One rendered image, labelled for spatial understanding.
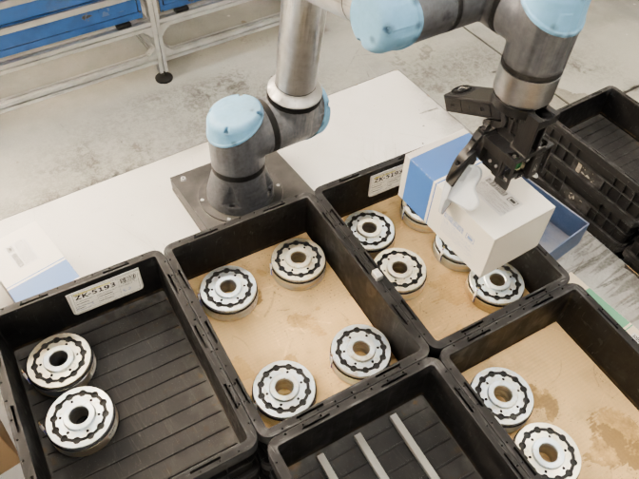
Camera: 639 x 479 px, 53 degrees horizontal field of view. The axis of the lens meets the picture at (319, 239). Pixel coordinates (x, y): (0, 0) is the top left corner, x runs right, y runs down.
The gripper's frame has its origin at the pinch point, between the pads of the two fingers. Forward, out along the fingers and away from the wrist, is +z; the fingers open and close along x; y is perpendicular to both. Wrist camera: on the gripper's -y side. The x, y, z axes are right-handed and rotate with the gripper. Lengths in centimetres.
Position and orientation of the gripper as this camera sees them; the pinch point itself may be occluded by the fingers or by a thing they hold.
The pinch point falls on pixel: (474, 192)
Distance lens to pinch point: 99.7
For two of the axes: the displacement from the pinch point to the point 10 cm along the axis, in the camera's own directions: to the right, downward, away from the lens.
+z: -0.4, 6.3, 7.7
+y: 5.4, 6.6, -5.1
